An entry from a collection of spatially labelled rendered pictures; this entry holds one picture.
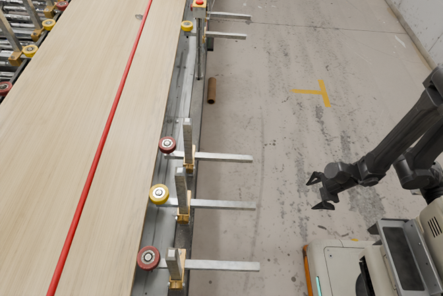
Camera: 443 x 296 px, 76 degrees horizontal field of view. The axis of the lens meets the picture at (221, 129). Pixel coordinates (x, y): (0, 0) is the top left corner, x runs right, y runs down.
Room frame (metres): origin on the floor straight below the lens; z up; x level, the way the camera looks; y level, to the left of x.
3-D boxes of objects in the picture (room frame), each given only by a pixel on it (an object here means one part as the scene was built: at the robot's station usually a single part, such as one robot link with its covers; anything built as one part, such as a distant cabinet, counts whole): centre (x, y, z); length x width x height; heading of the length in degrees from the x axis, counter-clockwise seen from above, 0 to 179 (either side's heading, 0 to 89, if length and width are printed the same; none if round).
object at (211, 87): (2.03, 0.14, 0.04); 0.30 x 0.08 x 0.08; 4
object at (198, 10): (1.46, 0.19, 1.18); 0.07 x 0.07 x 0.08; 4
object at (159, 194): (0.51, 0.23, 0.85); 0.08 x 0.08 x 0.11
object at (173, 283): (0.25, 0.11, 0.82); 0.14 x 0.06 x 0.05; 4
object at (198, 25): (1.46, 0.19, 0.93); 0.05 x 0.05 x 0.45; 4
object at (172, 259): (0.22, 0.11, 0.88); 0.04 x 0.04 x 0.48; 4
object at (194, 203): (0.52, 0.03, 0.81); 0.43 x 0.03 x 0.04; 94
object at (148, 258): (0.26, 0.21, 0.85); 0.08 x 0.08 x 0.11
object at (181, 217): (0.50, 0.12, 0.81); 0.14 x 0.06 x 0.05; 4
